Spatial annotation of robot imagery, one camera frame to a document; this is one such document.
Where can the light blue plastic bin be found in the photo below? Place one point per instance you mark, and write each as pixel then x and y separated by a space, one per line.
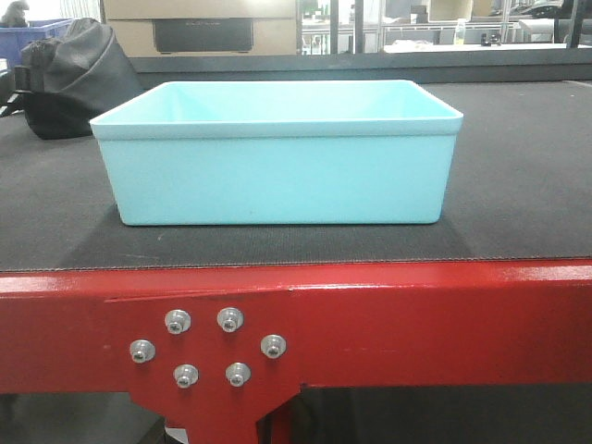
pixel 279 152

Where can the black conveyor belt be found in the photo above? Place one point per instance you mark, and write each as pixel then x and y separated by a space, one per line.
pixel 519 188

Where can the silver bolt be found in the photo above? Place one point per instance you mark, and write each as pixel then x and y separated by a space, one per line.
pixel 238 374
pixel 142 351
pixel 230 319
pixel 273 346
pixel 186 375
pixel 177 321

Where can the cardboard box with black panel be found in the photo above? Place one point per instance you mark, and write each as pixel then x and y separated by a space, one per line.
pixel 205 28

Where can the black fabric bag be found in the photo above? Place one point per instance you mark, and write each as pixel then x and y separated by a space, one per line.
pixel 65 82

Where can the blue crate in background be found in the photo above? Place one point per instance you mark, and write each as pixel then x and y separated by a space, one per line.
pixel 13 40

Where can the red conveyor frame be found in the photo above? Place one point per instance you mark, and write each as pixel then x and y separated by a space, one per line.
pixel 346 325

